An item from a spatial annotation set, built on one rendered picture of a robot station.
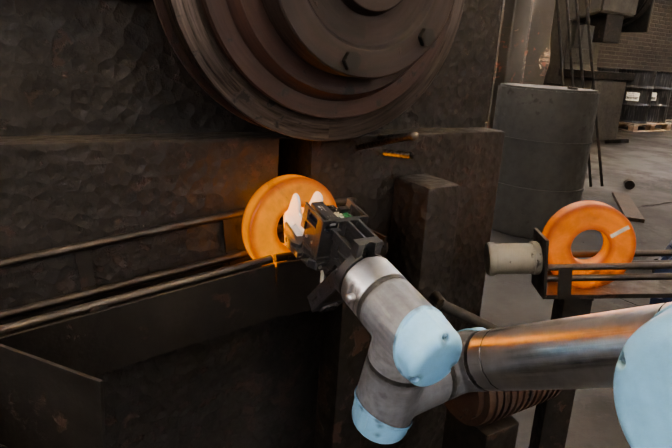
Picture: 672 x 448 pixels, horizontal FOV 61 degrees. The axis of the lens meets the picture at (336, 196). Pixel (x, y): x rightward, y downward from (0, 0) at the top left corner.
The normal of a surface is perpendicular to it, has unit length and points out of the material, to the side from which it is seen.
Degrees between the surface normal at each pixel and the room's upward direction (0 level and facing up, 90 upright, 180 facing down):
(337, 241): 90
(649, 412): 84
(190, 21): 90
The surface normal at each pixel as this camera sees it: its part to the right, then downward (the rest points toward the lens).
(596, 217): -0.06, 0.24
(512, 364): -0.83, 0.04
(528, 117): -0.58, 0.16
